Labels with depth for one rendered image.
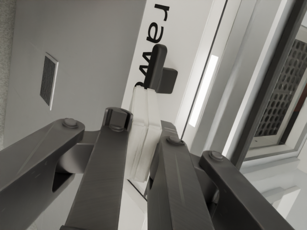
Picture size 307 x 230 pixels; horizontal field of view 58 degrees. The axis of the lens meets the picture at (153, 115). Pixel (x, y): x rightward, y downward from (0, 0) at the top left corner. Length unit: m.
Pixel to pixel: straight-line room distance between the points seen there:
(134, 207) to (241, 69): 0.23
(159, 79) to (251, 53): 0.09
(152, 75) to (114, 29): 0.19
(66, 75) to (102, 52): 0.15
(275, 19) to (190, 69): 0.09
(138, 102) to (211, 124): 0.15
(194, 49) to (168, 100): 0.06
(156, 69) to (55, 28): 0.45
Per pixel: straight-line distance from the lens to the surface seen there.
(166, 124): 0.15
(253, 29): 0.29
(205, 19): 0.30
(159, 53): 0.28
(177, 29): 0.32
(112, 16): 0.48
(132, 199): 0.39
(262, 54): 0.27
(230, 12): 0.30
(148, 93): 0.18
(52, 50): 0.71
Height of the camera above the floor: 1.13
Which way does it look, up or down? 45 degrees down
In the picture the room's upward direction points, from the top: 125 degrees clockwise
